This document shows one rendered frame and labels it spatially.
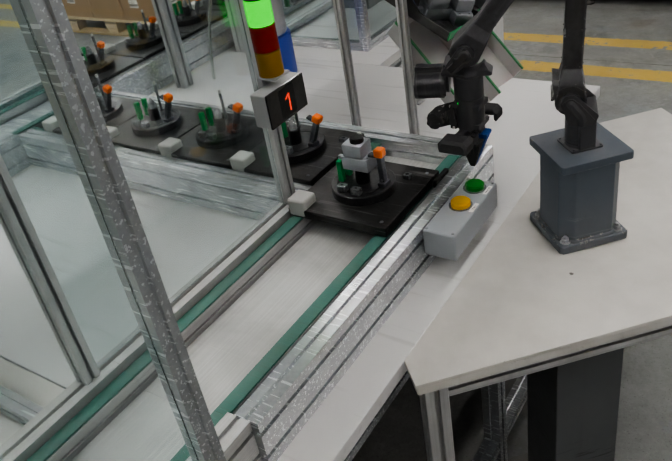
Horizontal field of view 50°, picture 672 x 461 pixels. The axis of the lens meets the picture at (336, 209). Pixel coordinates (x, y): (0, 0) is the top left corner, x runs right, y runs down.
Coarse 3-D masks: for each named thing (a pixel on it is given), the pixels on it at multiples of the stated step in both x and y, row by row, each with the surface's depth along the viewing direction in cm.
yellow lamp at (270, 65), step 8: (256, 56) 137; (264, 56) 136; (272, 56) 136; (280, 56) 138; (264, 64) 137; (272, 64) 137; (280, 64) 138; (264, 72) 138; (272, 72) 138; (280, 72) 139
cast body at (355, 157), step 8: (352, 136) 149; (360, 136) 149; (344, 144) 149; (352, 144) 148; (360, 144) 148; (368, 144) 149; (344, 152) 150; (352, 152) 149; (360, 152) 147; (368, 152) 150; (344, 160) 151; (352, 160) 150; (360, 160) 149; (368, 160) 148; (376, 160) 151; (344, 168) 152; (352, 168) 151; (360, 168) 150; (368, 168) 149
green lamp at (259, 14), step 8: (264, 0) 131; (248, 8) 132; (256, 8) 131; (264, 8) 132; (248, 16) 133; (256, 16) 132; (264, 16) 132; (272, 16) 134; (248, 24) 134; (256, 24) 133; (264, 24) 133
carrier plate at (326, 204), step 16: (400, 176) 157; (416, 176) 156; (432, 176) 155; (320, 192) 157; (400, 192) 152; (416, 192) 151; (320, 208) 151; (336, 208) 150; (352, 208) 149; (368, 208) 148; (384, 208) 147; (400, 208) 146; (336, 224) 148; (352, 224) 145; (368, 224) 143; (384, 224) 142
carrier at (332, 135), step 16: (288, 128) 173; (304, 128) 185; (320, 128) 183; (288, 144) 174; (304, 144) 173; (320, 144) 171; (336, 144) 175; (304, 160) 170; (320, 160) 169; (336, 160) 169; (304, 176) 164; (320, 176) 165
